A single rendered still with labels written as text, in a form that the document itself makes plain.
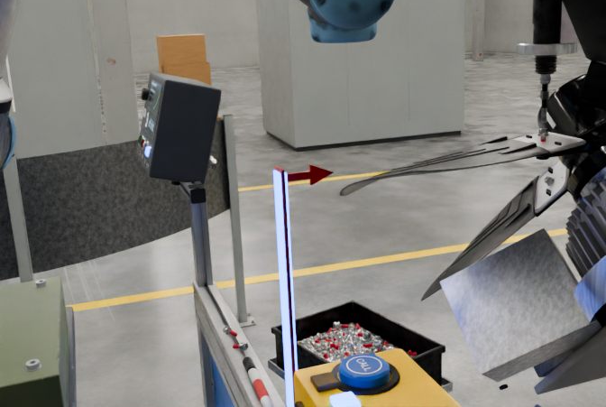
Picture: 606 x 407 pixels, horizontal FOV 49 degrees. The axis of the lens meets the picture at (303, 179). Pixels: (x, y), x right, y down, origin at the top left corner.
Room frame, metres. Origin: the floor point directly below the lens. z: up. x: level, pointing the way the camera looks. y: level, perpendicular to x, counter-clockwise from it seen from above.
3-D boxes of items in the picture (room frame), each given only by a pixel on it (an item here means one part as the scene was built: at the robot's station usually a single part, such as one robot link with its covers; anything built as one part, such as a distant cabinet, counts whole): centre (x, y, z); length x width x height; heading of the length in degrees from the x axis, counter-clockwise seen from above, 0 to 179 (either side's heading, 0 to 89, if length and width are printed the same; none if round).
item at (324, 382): (0.47, -0.01, 1.08); 0.02 x 0.02 x 0.01; 18
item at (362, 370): (0.48, -0.04, 1.08); 0.04 x 0.04 x 0.02
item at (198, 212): (1.22, 0.20, 0.96); 0.03 x 0.03 x 0.20; 18
